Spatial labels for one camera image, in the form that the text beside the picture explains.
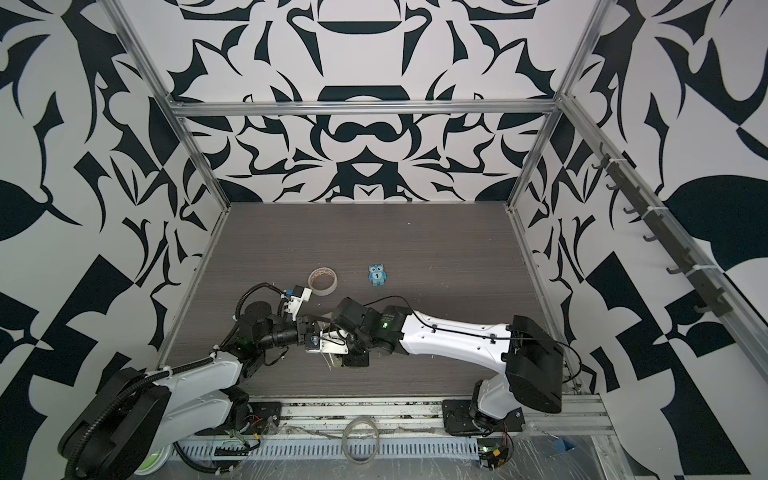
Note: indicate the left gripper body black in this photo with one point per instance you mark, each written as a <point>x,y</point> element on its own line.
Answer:
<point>286,334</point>

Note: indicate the white remote control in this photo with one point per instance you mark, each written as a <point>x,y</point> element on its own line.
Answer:
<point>332,339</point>

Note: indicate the blue tape piece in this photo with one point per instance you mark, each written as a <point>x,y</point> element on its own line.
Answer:
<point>563,446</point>

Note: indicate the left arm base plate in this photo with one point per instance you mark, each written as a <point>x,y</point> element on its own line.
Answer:
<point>260,418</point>

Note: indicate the blue owl toy block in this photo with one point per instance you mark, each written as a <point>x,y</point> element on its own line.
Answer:
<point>377,275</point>

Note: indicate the small electronics board green LED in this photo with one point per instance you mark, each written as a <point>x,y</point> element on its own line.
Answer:
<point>494,456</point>

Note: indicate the white slotted cable duct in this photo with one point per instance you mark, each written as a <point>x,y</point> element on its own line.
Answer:
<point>328,449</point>

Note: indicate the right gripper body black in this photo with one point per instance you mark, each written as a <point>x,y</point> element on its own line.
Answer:
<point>358,348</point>

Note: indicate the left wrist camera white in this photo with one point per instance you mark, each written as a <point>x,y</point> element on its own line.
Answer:
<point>294,299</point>

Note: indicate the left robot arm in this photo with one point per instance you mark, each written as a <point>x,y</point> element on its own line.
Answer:
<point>135,414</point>

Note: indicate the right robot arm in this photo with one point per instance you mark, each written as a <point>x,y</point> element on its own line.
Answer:
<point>528,363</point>

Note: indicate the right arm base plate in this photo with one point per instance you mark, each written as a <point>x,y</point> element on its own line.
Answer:
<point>460,419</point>

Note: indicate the roll of clear tape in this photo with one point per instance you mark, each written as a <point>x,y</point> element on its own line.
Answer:
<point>323,281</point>

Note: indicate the green push button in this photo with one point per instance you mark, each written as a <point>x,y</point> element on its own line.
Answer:
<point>154,462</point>

